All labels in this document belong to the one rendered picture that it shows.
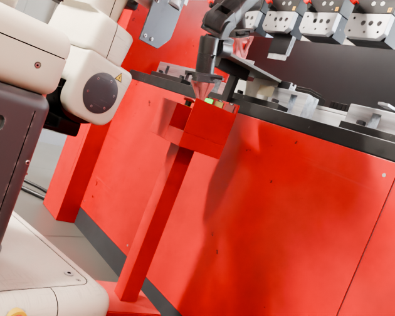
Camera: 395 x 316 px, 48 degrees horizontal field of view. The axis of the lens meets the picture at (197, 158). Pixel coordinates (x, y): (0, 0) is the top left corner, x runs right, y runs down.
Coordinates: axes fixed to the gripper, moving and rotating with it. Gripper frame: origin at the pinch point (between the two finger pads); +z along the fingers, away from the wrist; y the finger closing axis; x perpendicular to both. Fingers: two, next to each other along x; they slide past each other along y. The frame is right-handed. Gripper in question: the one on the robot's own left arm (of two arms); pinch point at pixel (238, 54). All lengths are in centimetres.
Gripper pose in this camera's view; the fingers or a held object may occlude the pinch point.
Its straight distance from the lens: 167.2
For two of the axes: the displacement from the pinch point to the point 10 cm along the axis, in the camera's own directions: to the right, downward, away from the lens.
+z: 0.7, 9.3, 3.7
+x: -8.3, 2.6, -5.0
